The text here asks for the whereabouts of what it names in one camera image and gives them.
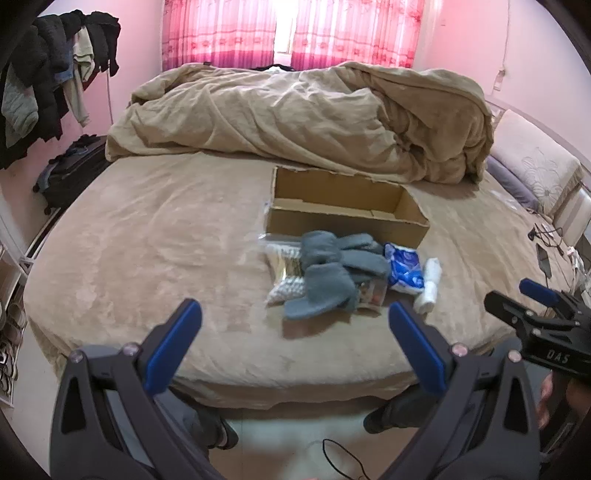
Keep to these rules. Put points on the grey fluffy sock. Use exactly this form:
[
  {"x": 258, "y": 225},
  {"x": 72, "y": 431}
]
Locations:
[
  {"x": 321, "y": 244},
  {"x": 318, "y": 295},
  {"x": 364, "y": 258}
]

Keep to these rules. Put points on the grey padded jacket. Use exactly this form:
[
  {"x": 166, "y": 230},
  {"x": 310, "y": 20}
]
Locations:
[{"x": 18, "y": 110}]

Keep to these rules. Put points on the black suitcase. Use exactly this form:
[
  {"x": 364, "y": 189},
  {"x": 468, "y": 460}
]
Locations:
[{"x": 74, "y": 175}]

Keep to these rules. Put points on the grey pillow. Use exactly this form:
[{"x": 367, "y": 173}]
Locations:
[{"x": 512, "y": 182}]

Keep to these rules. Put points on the white garment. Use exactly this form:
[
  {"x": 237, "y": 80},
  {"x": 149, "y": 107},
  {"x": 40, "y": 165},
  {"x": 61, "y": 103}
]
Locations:
[{"x": 76, "y": 101}]

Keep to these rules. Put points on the person's right shoe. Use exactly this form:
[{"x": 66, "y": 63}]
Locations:
[{"x": 392, "y": 413}]

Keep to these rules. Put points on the beige duvet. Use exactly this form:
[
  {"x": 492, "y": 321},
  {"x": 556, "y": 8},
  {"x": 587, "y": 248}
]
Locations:
[{"x": 300, "y": 115}]

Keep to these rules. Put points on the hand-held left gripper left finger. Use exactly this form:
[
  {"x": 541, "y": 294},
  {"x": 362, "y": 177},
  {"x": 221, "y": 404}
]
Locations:
[{"x": 173, "y": 341}]

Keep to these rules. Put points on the white shoe rack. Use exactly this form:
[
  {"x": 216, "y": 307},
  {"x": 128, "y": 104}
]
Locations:
[{"x": 11, "y": 323}]

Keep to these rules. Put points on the person's left shoe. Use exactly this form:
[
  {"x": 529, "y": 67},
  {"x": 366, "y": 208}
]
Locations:
[{"x": 217, "y": 429}]

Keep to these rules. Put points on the pink floral headboard cushion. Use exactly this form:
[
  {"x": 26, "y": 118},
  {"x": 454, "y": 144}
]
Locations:
[{"x": 540, "y": 161}]

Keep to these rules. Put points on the pink curtain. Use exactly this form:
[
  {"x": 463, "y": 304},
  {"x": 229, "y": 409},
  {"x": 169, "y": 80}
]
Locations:
[
  {"x": 217, "y": 32},
  {"x": 360, "y": 27}
]

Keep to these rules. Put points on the dark phone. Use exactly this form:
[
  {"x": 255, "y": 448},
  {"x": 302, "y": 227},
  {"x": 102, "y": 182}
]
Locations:
[{"x": 544, "y": 261}]

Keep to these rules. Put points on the blue denim garment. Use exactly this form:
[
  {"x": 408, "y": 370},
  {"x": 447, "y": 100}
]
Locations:
[{"x": 63, "y": 76}]

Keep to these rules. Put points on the blue tissue packet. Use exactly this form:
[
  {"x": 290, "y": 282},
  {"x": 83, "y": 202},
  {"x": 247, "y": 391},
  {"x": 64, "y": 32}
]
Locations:
[{"x": 404, "y": 270}]

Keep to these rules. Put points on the person's right hand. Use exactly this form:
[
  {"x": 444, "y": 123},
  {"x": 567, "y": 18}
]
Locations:
[{"x": 547, "y": 397}]

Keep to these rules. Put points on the white headboard panel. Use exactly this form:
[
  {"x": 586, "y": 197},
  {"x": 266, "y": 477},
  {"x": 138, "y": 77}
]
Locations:
[{"x": 572, "y": 217}]

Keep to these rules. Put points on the black jacket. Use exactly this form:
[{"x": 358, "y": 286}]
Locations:
[{"x": 104, "y": 37}]

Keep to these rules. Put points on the clear plastic zip bag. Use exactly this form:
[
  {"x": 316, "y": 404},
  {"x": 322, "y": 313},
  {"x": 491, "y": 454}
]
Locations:
[{"x": 286, "y": 277}]

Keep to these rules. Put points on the white plastic roll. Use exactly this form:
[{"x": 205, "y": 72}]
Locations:
[{"x": 429, "y": 286}]

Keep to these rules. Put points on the person's shoe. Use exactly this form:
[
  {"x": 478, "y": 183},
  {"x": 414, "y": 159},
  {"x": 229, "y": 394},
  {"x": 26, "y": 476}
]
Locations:
[
  {"x": 392, "y": 413},
  {"x": 217, "y": 429}
]

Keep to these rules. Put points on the cardboard box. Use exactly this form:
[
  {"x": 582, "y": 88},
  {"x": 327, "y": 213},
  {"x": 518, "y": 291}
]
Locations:
[{"x": 341, "y": 226}]

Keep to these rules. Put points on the pale beige shirt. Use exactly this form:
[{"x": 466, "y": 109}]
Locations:
[{"x": 83, "y": 55}]

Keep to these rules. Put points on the white wall socket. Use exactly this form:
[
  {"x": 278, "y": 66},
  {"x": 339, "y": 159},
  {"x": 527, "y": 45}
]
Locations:
[{"x": 498, "y": 81}]

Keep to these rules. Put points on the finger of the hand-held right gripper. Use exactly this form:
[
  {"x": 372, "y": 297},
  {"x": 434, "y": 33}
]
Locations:
[
  {"x": 505, "y": 307},
  {"x": 538, "y": 290}
]

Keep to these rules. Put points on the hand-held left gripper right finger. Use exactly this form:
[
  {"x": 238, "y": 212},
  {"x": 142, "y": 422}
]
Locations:
[{"x": 415, "y": 346}]

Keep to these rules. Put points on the frosted snack bag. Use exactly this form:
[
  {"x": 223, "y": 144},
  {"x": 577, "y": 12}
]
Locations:
[{"x": 373, "y": 297}]

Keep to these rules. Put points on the window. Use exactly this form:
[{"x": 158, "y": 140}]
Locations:
[{"x": 284, "y": 32}]

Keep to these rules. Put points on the large black coat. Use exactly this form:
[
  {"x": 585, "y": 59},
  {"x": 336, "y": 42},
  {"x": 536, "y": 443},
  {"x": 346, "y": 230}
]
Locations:
[{"x": 44, "y": 50}]

